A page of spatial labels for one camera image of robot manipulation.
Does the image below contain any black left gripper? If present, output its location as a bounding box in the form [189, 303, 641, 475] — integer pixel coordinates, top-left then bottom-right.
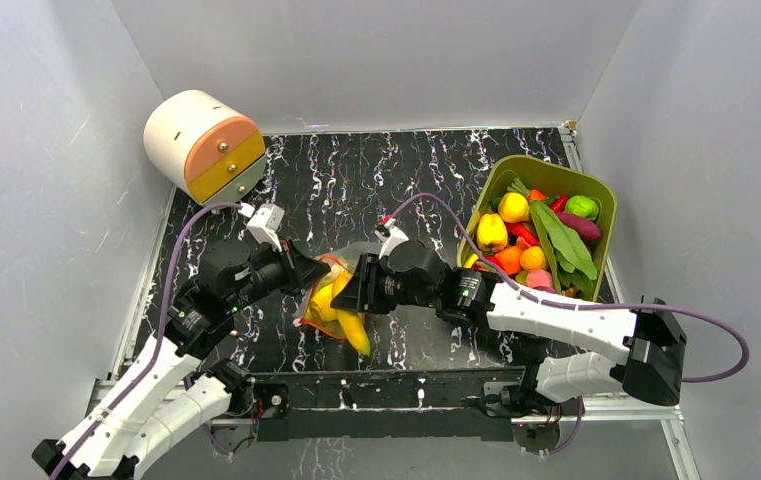
[228, 235, 332, 313]

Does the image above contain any small yellow toy banana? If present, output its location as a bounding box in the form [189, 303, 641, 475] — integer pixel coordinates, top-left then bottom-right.
[336, 310, 371, 356]

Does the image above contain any clear zip bag orange zipper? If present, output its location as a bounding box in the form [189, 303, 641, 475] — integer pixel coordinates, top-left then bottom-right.
[293, 241, 380, 354]

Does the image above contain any yellow toy banana bunch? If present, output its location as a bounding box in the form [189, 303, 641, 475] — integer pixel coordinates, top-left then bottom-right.
[307, 271, 352, 327]

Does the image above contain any yellow toy lemon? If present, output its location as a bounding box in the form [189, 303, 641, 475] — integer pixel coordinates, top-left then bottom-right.
[497, 192, 530, 223]

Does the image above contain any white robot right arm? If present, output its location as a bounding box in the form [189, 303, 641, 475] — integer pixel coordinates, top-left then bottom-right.
[331, 240, 687, 414]

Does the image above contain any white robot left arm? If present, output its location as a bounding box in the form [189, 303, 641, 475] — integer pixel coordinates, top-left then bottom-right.
[31, 240, 331, 479]

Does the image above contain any yellow toy bell pepper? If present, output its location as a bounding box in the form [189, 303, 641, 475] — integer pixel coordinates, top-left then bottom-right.
[476, 213, 509, 253]

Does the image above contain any round white mini drawer cabinet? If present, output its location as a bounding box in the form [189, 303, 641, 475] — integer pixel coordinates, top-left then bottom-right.
[143, 90, 268, 206]

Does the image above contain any light pink toy peach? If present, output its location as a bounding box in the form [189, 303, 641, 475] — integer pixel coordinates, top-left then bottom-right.
[524, 269, 556, 293]

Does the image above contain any orange toy fruit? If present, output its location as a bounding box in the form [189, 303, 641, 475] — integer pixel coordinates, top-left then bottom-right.
[519, 246, 549, 271]

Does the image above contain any olive green plastic bin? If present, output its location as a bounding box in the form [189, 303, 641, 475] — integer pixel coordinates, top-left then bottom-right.
[457, 155, 617, 300]

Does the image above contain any orange toy carrot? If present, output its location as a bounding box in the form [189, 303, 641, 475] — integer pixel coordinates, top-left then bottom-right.
[507, 177, 547, 201]

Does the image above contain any long green toy leaf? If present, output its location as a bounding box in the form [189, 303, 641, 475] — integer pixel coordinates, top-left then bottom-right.
[530, 200, 599, 297]

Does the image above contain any red toy chili pepper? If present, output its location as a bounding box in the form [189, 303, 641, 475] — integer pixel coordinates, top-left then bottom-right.
[549, 195, 570, 213]

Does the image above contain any purple toy sweet potato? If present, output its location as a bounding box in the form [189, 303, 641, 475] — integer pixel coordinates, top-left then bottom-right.
[556, 212, 602, 243]

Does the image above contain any lime green toy fruit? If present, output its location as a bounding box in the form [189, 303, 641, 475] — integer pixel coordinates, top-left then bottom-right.
[564, 195, 600, 222]

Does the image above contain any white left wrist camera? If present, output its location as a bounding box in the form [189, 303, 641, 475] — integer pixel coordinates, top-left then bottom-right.
[246, 203, 284, 252]

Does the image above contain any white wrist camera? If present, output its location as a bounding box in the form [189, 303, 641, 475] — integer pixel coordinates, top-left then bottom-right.
[246, 203, 284, 252]
[374, 216, 409, 258]

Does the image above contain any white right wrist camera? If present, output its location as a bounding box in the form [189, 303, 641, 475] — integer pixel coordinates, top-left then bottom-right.
[374, 216, 409, 258]

